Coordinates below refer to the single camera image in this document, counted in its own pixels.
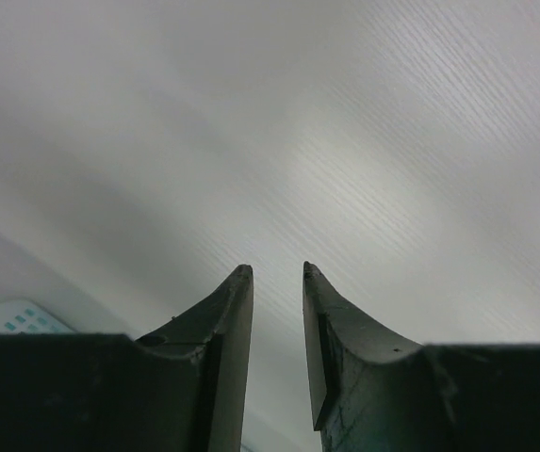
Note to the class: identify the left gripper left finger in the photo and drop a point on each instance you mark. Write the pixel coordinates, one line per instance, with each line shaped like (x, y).
(180, 387)

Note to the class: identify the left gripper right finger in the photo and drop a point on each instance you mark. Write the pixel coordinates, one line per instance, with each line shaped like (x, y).
(372, 389)

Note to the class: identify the white plastic laundry basket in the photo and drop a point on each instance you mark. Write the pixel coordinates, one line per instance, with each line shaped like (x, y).
(24, 316)

